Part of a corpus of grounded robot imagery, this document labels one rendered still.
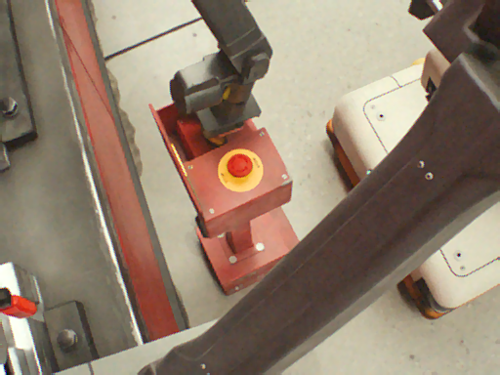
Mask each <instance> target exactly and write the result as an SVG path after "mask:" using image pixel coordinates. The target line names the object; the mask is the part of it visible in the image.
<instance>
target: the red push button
mask: <svg viewBox="0 0 500 375"><path fill-rule="evenodd" d="M228 169H229V172H230V173H231V175H232V176H234V177H237V178H243V177H246V176H247V175H249V174H250V173H251V171H252V169H253V162H252V160H251V158H250V157H249V156H247V155H246V154H243V153H237V154H234V155H233V156H232V157H231V159H230V160H229V163H228Z"/></svg>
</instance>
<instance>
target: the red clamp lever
mask: <svg viewBox="0 0 500 375"><path fill-rule="evenodd" d="M35 312H36V307H35V304H34V303H33V302H31V301H28V300H26V299H24V298H23V297H20V296H18V295H13V294H12V293H11V291H10V289H9V288H8V287H7V286H4V287H2V288H0V313H4V314H5V315H8V316H12V317H16V318H19V319H24V318H26V317H28V316H33V315H35Z"/></svg>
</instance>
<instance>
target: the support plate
mask: <svg viewBox="0 0 500 375"><path fill-rule="evenodd" d="M219 319H220V318H218V319H215V320H212V321H209V322H208V323H205V324H202V325H197V326H194V327H192V328H191V329H188V330H185V331H181V332H178V333H175V334H173V335H171V336H168V337H163V338H161V339H159V340H156V341H153V342H149V343H146V344H143V345H142V346H136V347H135V348H133V349H130V350H126V351H123V352H120V353H118V354H112V355H110V356H107V357H103V358H100V359H98V360H93V361H91V365H92V367H93V371H94V374H95V375H136V374H137V373H138V372H139V371H140V370H141V369H142V368H143V367H145V366H146V364H148V363H151V362H153V361H155V360H157V359H158V358H161V357H163V356H165V355H166V353H168V352H169V351H170V350H171V349H172V348H173V347H175V346H178V345H179V344H181V343H184V342H185V341H190V340H192V339H195V338H196V337H197V336H199V335H201V334H203V333H204V332H205V331H207V330H208V329H209V327H210V326H213V325H214V324H215V323H216V322H217V321H218V320H219ZM51 375H92V374H91V372H90V369H89V366H88V364H87V363H84V364H81V365H79V366H75V367H72V368H71V369H66V370H64V371H62V372H57V373H56V374H51Z"/></svg>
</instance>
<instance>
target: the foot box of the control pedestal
mask: <svg viewBox="0 0 500 375"><path fill-rule="evenodd" d="M252 223H253V225H254V229H255V231H256V233H257V234H258V235H259V237H260V239H261V241H262V243H263V245H264V247H265V250H263V251H261V252H257V253H255V254H254V255H252V256H250V257H248V258H246V259H244V260H242V261H240V262H237V263H235V264H234V265H231V264H230V262H229V258H228V256H227V254H226V252H225V251H224V249H223V247H222V245H221V243H220V241H219V239H218V237H217V236H216V237H214V238H213V239H211V238H204V237H203V236H202V234H201V232H200V230H199V228H198V227H196V228H194V230H195V231H196V235H197V237H198V239H199V241H200V243H201V245H202V247H203V249H204V251H205V253H206V255H207V257H208V259H209V261H210V263H211V265H212V267H213V269H214V271H215V273H216V275H217V278H218V280H219V281H220V283H221V286H222V288H223V290H224V292H225V294H226V295H227V296H230V295H232V294H234V293H236V292H237V291H239V290H242V289H244V288H246V287H248V286H250V285H252V284H254V283H257V282H259V281H260V280H261V279H262V278H263V277H264V276H265V275H266V274H267V273H268V272H269V271H270V270H271V269H273V268H274V266H275V265H276V264H277V263H278V262H279V261H280V260H281V259H282V258H283V257H284V256H285V255H286V254H287V253H288V252H289V251H291V250H292V249H293V248H294V247H295V246H296V244H297V243H298V242H299V240H298V238H297V234H296V232H295V231H294V230H293V228H292V226H291V224H290V222H289V221H288V219H287V217H286V215H285V213H284V212H283V210H282V208H281V206H280V207H278V208H276V209H275V210H273V211H271V212H269V213H265V214H263V215H261V216H259V217H257V218H255V219H254V220H252Z"/></svg>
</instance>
